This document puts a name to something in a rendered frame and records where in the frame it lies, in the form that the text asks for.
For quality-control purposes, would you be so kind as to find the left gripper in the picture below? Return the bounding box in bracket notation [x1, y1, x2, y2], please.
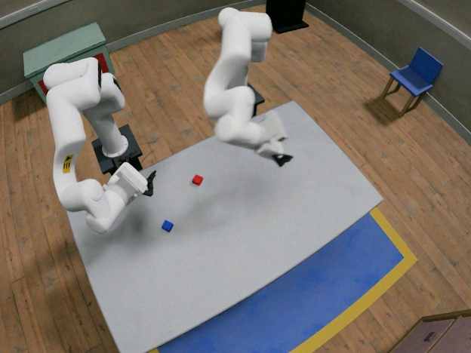
[255, 137, 295, 167]

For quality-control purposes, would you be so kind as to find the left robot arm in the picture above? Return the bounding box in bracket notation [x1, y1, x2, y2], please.
[206, 8, 290, 150]

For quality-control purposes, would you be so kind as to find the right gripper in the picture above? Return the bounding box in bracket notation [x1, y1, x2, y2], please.
[107, 151, 157, 205]

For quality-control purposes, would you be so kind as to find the red toy brick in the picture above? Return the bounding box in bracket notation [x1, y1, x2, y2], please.
[192, 174, 203, 186]

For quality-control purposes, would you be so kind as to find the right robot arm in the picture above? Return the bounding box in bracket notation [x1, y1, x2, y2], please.
[43, 57, 147, 234]

